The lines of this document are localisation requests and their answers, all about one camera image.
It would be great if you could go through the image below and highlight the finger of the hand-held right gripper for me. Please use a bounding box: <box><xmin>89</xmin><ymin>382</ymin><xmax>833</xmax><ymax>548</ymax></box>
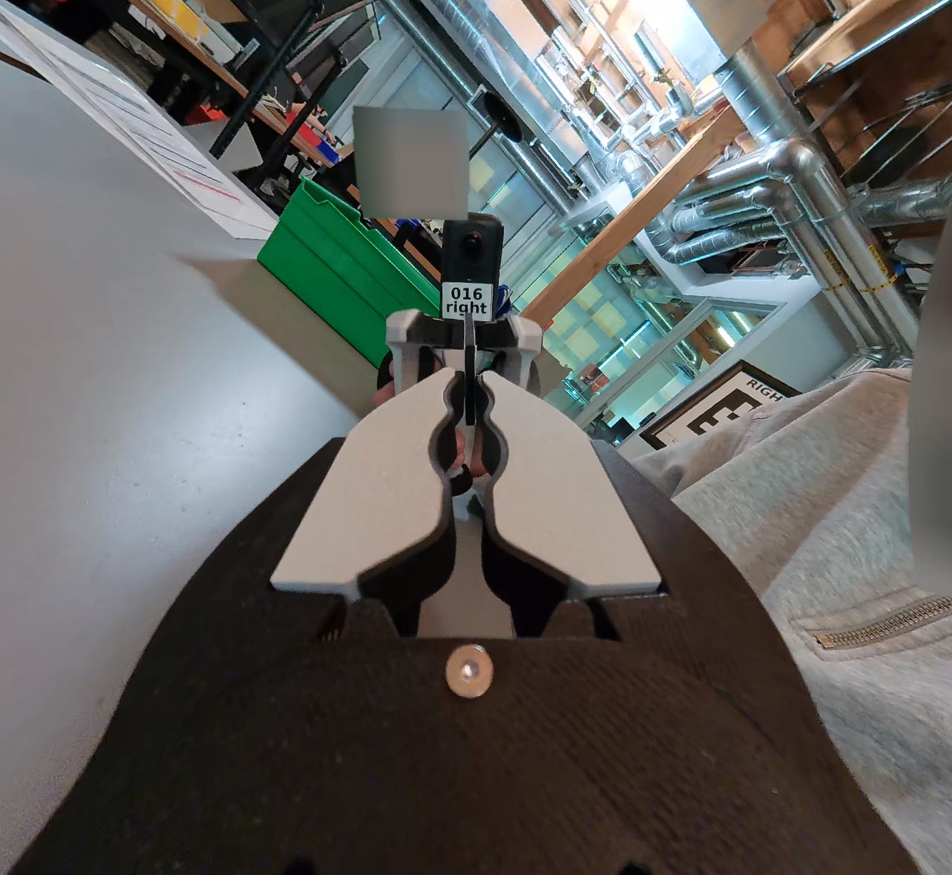
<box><xmin>385</xmin><ymin>311</ymin><xmax>465</xmax><ymax>409</ymax></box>
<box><xmin>476</xmin><ymin>317</ymin><xmax>542</xmax><ymax>397</ymax></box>

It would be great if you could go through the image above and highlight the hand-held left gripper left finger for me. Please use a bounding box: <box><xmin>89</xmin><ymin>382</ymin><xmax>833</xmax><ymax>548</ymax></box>
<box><xmin>270</xmin><ymin>368</ymin><xmax>458</xmax><ymax>604</ymax></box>

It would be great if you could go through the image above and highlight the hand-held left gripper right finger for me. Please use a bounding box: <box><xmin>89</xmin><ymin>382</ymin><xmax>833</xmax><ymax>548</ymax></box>
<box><xmin>478</xmin><ymin>369</ymin><xmax>663</xmax><ymax>602</ymax></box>

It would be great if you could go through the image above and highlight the person's right hand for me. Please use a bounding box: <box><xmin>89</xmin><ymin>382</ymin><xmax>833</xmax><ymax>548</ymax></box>
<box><xmin>374</xmin><ymin>378</ymin><xmax>495</xmax><ymax>482</ymax></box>

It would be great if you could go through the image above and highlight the green plastic bin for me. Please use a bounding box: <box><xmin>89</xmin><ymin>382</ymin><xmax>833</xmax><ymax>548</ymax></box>
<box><xmin>256</xmin><ymin>176</ymin><xmax>445</xmax><ymax>372</ymax></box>

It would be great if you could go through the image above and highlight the black round lamp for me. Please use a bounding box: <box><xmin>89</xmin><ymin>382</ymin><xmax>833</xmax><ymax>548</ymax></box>
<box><xmin>478</xmin><ymin>91</ymin><xmax>527</xmax><ymax>144</ymax></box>

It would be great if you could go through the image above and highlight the light wooden beam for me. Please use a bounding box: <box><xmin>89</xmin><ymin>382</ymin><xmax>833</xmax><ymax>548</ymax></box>
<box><xmin>521</xmin><ymin>101</ymin><xmax>754</xmax><ymax>327</ymax></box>

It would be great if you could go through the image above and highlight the framed printed marker sign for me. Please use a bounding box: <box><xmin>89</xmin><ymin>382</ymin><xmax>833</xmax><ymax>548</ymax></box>
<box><xmin>638</xmin><ymin>360</ymin><xmax>806</xmax><ymax>453</ymax></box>

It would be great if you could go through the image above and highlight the person's grey zip hoodie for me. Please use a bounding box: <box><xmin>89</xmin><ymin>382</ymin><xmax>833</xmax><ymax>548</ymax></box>
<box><xmin>631</xmin><ymin>368</ymin><xmax>952</xmax><ymax>875</ymax></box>

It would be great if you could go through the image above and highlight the white printed paper sheet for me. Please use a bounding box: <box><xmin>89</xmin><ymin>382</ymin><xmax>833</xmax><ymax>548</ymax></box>
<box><xmin>0</xmin><ymin>0</ymin><xmax>281</xmax><ymax>241</ymax></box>

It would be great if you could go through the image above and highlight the straight silver duct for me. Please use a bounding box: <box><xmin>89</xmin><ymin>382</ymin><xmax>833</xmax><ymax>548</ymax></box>
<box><xmin>368</xmin><ymin>0</ymin><xmax>596</xmax><ymax>221</ymax></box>

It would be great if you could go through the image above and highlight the bent silver duct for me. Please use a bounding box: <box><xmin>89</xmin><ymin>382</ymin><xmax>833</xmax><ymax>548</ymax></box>
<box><xmin>665</xmin><ymin>49</ymin><xmax>952</xmax><ymax>370</ymax></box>

